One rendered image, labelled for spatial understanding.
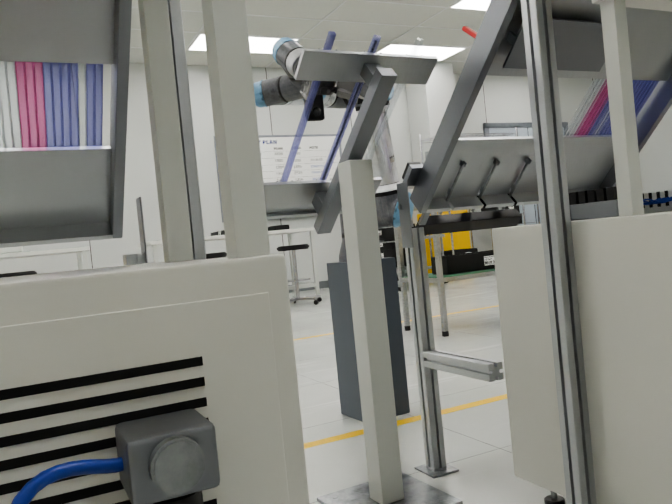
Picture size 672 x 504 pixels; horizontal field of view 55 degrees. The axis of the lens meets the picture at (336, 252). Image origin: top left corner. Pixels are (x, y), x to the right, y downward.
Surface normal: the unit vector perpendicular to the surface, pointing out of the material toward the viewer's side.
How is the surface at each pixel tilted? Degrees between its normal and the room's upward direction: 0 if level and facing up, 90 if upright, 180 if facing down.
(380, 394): 90
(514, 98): 90
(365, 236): 90
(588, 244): 90
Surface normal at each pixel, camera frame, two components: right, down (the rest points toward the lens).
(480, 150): 0.38, 0.68
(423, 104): -0.89, 0.10
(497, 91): 0.44, -0.03
